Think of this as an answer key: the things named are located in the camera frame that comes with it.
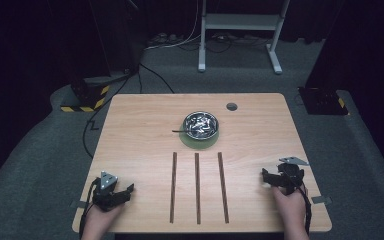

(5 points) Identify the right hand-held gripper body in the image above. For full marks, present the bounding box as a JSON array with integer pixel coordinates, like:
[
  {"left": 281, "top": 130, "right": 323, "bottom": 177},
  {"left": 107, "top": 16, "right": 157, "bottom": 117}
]
[{"left": 275, "top": 156, "right": 310, "bottom": 196}]

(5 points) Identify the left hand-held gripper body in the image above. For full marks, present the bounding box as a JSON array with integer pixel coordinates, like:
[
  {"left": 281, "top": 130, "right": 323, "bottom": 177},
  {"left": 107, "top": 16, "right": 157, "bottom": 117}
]
[{"left": 91, "top": 170, "right": 131, "bottom": 212}]

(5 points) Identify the brown wooden chopstick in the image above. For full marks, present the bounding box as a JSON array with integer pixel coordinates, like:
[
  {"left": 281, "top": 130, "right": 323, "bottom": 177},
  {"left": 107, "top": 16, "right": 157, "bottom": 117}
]
[
  {"left": 217, "top": 151, "right": 230, "bottom": 225},
  {"left": 169, "top": 152, "right": 178, "bottom": 224},
  {"left": 194, "top": 152, "right": 202, "bottom": 225}
]

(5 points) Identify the stainless steel bowl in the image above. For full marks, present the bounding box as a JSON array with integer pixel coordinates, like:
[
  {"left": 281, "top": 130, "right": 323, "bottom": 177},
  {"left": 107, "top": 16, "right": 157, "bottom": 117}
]
[{"left": 182, "top": 111, "right": 220, "bottom": 141}]

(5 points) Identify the person's left hand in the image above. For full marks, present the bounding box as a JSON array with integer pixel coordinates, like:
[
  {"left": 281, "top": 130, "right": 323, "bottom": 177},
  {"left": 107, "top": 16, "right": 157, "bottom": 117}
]
[{"left": 88, "top": 199, "right": 127, "bottom": 229}]

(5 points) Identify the person's right hand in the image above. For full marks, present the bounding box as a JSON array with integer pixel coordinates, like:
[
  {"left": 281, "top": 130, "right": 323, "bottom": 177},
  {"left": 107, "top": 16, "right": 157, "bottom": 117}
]
[{"left": 271, "top": 184, "right": 309, "bottom": 222}]

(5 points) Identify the grey tape piece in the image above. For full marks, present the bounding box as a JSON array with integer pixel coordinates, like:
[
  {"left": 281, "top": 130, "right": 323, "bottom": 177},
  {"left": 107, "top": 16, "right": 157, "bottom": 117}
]
[
  {"left": 69, "top": 200, "right": 88, "bottom": 210},
  {"left": 311, "top": 195, "right": 333, "bottom": 205}
]

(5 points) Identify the round green coaster mat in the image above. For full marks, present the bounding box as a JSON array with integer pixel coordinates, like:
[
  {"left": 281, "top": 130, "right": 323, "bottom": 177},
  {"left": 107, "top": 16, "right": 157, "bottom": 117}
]
[{"left": 178, "top": 123, "right": 220, "bottom": 151}]

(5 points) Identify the black box with yellow stripe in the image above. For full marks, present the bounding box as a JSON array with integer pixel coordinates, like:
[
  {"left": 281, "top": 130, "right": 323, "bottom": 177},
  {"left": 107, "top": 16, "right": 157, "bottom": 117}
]
[{"left": 297, "top": 86, "right": 350, "bottom": 117}]

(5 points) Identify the black yellow striped stand base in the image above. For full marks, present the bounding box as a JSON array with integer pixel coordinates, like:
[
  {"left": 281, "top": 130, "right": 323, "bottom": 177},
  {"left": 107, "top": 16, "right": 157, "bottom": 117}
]
[{"left": 60, "top": 75, "right": 112, "bottom": 114}]

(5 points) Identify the white metal stand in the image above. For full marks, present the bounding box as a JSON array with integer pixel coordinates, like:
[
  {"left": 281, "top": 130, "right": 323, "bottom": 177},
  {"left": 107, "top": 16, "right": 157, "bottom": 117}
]
[{"left": 197, "top": 0, "right": 292, "bottom": 75}]

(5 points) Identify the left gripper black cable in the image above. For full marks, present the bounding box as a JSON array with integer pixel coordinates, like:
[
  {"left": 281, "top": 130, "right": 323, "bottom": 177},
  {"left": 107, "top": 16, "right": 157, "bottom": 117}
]
[{"left": 78, "top": 177, "right": 102, "bottom": 240}]

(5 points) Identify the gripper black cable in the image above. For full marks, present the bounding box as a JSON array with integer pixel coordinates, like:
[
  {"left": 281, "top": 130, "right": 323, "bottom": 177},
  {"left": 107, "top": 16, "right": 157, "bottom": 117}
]
[
  {"left": 78, "top": 177, "right": 102, "bottom": 240},
  {"left": 296, "top": 184, "right": 313, "bottom": 236}
]

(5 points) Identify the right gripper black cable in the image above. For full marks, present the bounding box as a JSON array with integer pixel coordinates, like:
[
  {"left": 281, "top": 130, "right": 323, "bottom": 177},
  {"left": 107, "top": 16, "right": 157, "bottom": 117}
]
[{"left": 296, "top": 184, "right": 313, "bottom": 236}]

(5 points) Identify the black floor cable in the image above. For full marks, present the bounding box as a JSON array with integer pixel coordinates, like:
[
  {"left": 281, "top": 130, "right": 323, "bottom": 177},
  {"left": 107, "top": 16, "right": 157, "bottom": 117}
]
[{"left": 81, "top": 62, "right": 176, "bottom": 160}]

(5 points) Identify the white floor cable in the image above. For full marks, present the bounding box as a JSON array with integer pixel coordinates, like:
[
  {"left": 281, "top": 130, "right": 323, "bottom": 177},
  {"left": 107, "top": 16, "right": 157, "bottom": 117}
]
[{"left": 144, "top": 0, "right": 204, "bottom": 52}]

